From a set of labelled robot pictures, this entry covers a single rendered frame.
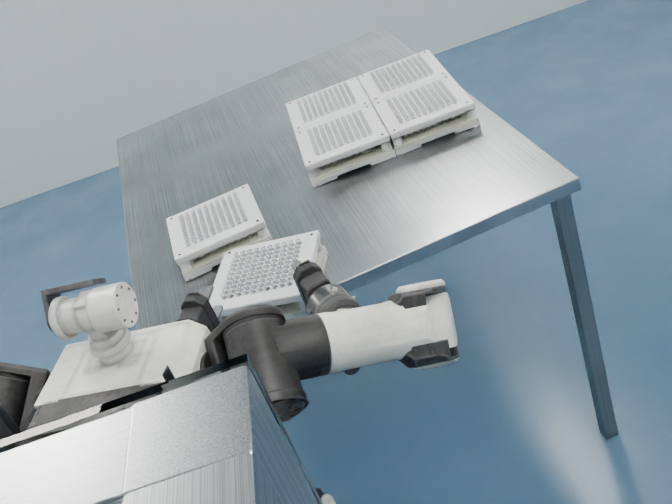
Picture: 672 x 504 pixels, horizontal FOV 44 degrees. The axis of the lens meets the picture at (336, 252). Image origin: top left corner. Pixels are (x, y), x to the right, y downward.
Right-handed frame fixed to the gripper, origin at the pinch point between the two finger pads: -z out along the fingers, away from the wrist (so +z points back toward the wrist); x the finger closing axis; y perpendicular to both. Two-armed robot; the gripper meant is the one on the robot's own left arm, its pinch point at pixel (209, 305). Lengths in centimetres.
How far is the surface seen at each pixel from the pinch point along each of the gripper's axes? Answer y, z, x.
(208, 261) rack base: -17.4, -32.3, 10.2
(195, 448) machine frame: 71, 103, -70
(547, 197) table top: 66, -46, 14
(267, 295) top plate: 8.6, -8.9, 5.6
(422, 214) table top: 37, -44, 12
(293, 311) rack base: 13.4, -8.2, 10.2
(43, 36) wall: -229, -291, 10
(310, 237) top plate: 13.4, -29.5, 5.5
